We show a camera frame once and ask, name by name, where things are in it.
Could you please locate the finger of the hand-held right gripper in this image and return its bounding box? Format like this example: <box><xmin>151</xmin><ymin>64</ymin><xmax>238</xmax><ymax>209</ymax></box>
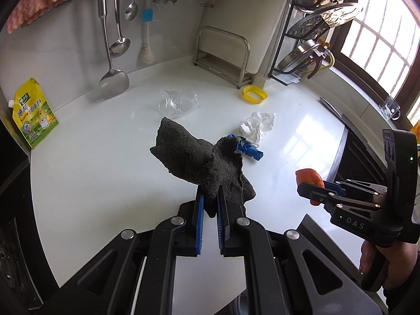
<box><xmin>323</xmin><ymin>179</ymin><xmax>389</xmax><ymax>201</ymax></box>
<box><xmin>297</xmin><ymin>184</ymin><xmax>383</xmax><ymax>212</ymax></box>

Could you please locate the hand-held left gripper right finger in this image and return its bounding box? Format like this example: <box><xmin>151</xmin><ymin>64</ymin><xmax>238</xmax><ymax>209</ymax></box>
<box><xmin>217</xmin><ymin>185</ymin><xmax>383</xmax><ymax>315</ymax></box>

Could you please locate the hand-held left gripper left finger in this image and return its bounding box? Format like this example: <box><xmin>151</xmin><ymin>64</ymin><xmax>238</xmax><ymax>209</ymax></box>
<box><xmin>43</xmin><ymin>185</ymin><xmax>206</xmax><ymax>315</ymax></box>

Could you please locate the orange peel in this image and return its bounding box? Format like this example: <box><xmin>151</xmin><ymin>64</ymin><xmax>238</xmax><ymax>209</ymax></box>
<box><xmin>295</xmin><ymin>168</ymin><xmax>324</xmax><ymax>207</ymax></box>

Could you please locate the dark grey cloth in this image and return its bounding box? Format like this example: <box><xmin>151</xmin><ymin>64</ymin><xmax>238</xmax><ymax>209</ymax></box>
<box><xmin>150</xmin><ymin>117</ymin><xmax>256</xmax><ymax>219</ymax></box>

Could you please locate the blue wrapper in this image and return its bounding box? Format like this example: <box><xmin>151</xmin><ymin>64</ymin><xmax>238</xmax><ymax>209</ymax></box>
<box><xmin>227</xmin><ymin>134</ymin><xmax>264</xmax><ymax>161</ymax></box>

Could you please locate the white tissue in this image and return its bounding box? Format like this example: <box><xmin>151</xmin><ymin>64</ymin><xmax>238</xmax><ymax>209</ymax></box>
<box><xmin>239</xmin><ymin>112</ymin><xmax>277</xmax><ymax>144</ymax></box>

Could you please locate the clear plastic cup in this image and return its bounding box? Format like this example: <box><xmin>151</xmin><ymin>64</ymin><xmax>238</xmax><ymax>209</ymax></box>
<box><xmin>158</xmin><ymin>89</ymin><xmax>200</xmax><ymax>119</ymax></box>

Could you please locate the yellow plastic ring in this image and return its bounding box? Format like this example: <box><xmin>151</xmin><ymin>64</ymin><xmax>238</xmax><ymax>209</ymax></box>
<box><xmin>242</xmin><ymin>85</ymin><xmax>269</xmax><ymax>104</ymax></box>

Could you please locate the person's right hand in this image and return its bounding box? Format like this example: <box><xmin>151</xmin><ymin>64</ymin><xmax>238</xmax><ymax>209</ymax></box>
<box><xmin>358</xmin><ymin>241</ymin><xmax>420</xmax><ymax>291</ymax></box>

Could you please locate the black kitchen sink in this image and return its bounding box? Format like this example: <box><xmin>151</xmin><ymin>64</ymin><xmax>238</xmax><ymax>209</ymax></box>
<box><xmin>328</xmin><ymin>126</ymin><xmax>420</xmax><ymax>211</ymax></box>

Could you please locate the clear glass cup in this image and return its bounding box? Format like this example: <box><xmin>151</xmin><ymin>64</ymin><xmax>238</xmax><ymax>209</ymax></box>
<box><xmin>381</xmin><ymin>95</ymin><xmax>401</xmax><ymax>120</ymax></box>

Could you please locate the steel kitchen knife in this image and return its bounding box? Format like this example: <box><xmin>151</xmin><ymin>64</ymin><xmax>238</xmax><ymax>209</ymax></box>
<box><xmin>319</xmin><ymin>97</ymin><xmax>351</xmax><ymax>128</ymax></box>

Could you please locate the gas valve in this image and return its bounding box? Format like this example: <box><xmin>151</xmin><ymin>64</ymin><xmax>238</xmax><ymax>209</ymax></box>
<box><xmin>315</xmin><ymin>39</ymin><xmax>332</xmax><ymax>60</ymax></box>

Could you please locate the steel pot lid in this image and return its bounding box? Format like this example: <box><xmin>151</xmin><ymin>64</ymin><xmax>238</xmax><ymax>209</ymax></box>
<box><xmin>277</xmin><ymin>39</ymin><xmax>325</xmax><ymax>73</ymax></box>

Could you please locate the window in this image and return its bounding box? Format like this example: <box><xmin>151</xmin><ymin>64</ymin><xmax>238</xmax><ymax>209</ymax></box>
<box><xmin>331</xmin><ymin>0</ymin><xmax>420</xmax><ymax>128</ymax></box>

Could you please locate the steel cutting board rack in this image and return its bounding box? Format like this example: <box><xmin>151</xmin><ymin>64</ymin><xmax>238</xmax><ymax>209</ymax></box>
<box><xmin>193</xmin><ymin>26</ymin><xmax>253</xmax><ymax>90</ymax></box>

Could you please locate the large steel ladle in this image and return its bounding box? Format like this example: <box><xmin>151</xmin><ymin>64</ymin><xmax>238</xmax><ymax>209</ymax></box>
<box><xmin>98</xmin><ymin>0</ymin><xmax>130</xmax><ymax>99</ymax></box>

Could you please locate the perforated steel steamer tray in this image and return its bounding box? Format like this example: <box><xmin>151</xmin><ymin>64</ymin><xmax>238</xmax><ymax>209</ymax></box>
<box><xmin>289</xmin><ymin>3</ymin><xmax>367</xmax><ymax>38</ymax></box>

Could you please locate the white bottle brush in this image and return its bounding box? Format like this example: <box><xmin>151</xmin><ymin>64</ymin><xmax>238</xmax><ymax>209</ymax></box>
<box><xmin>137</xmin><ymin>7</ymin><xmax>156</xmax><ymax>66</ymax></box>

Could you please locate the black gas stove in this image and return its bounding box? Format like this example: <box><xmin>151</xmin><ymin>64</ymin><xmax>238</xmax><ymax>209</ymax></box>
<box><xmin>0</xmin><ymin>118</ymin><xmax>63</xmax><ymax>315</ymax></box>

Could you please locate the white cutting board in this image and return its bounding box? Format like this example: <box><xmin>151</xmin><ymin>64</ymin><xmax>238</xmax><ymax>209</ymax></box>
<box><xmin>246</xmin><ymin>0</ymin><xmax>294</xmax><ymax>74</ymax></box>

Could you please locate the yellow-green seasoning pouch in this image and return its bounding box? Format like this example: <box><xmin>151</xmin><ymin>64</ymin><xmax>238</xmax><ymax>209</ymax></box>
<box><xmin>8</xmin><ymin>78</ymin><xmax>60</xmax><ymax>149</ymax></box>

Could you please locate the black wire lid rack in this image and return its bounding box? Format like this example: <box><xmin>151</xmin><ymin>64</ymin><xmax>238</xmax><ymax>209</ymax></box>
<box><xmin>267</xmin><ymin>0</ymin><xmax>332</xmax><ymax>87</ymax></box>

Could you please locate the yellow gas hose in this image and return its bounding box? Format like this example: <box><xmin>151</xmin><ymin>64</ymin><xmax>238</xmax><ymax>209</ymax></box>
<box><xmin>317</xmin><ymin>51</ymin><xmax>335</xmax><ymax>72</ymax></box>

